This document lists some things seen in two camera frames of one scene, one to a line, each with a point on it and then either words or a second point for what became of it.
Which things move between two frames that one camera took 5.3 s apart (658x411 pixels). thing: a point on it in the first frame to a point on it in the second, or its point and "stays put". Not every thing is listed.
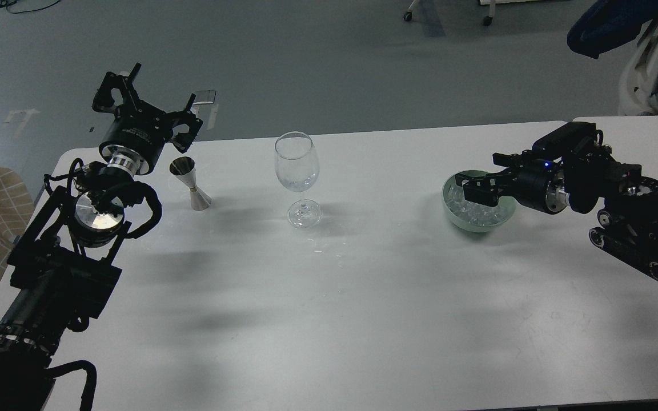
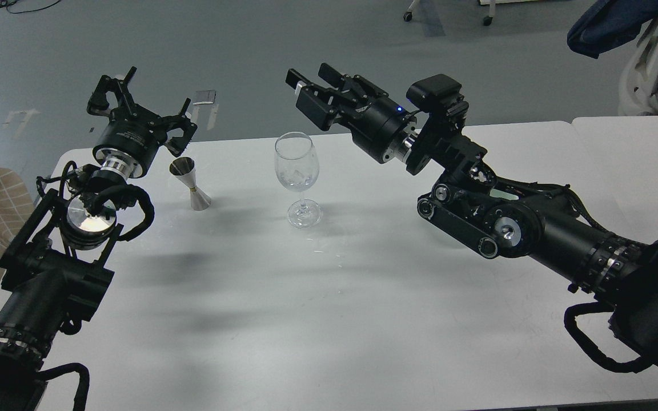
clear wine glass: x=297 y=165 stays put
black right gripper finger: x=512 y=160 to x=365 y=89
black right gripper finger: x=485 y=189 to x=319 y=104
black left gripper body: x=135 y=137 stays put
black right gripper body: x=541 y=184 to x=382 y=129
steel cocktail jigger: x=184 y=168 stays put
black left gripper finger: x=183 y=141 stays put
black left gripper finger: x=103 y=100 stays put
